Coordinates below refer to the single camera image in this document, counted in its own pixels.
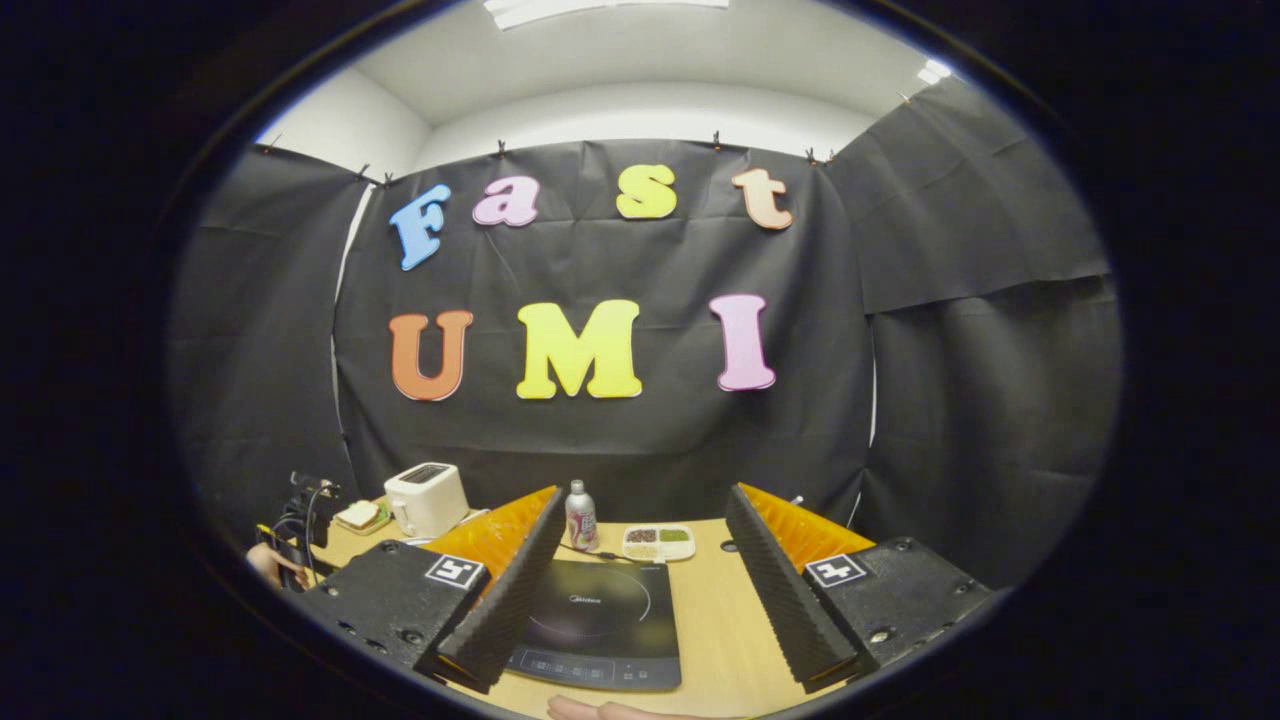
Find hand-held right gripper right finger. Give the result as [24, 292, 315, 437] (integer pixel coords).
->
[725, 483, 993, 694]

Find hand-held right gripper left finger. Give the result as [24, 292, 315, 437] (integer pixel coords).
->
[300, 486, 567, 694]

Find black induction cooktop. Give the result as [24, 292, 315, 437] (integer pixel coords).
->
[505, 558, 683, 693]

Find white sandwich plate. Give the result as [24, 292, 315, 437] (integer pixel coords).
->
[334, 503, 393, 537]

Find silver drink bottle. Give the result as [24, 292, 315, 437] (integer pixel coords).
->
[565, 479, 601, 553]

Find white toaster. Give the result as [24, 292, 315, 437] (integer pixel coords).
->
[384, 462, 471, 539]

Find white divided bean tray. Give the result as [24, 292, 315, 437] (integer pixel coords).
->
[622, 523, 696, 563]

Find large ceiling light panel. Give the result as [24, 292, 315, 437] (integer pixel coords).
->
[485, 0, 731, 31]

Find black power cable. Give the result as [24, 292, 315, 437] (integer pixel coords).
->
[555, 540, 643, 564]

